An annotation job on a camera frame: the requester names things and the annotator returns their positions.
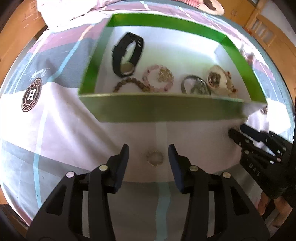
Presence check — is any person's hand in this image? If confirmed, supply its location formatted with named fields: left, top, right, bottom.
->
left=257, top=192, right=292, bottom=219

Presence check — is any dark brown bead bracelet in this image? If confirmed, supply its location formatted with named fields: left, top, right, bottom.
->
left=112, top=77, right=151, bottom=93

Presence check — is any green cardboard box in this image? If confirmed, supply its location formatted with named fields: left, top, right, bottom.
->
left=78, top=13, right=267, bottom=123

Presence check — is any plaid duvet cover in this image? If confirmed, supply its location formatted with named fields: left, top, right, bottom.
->
left=1, top=1, right=295, bottom=240

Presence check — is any small gold chain jewelry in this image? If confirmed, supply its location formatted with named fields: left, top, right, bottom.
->
left=158, top=67, right=174, bottom=82

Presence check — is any pink bead bracelet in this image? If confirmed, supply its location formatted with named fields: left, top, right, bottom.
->
left=141, top=64, right=175, bottom=93

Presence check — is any pink pillow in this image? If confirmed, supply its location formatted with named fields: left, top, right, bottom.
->
left=37, top=0, right=118, bottom=28

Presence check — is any striped plush toy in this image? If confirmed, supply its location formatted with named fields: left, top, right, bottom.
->
left=183, top=0, right=225, bottom=16

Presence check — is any black wrist watch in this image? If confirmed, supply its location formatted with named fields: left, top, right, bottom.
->
left=112, top=32, right=144, bottom=78

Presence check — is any wooden bed footboard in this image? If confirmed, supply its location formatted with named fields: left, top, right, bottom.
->
left=244, top=14, right=296, bottom=99

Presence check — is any cream white wide bracelet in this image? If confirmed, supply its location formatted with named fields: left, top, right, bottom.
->
left=206, top=64, right=239, bottom=97

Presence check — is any thin metal bangle with charm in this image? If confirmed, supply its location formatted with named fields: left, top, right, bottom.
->
left=181, top=75, right=211, bottom=95

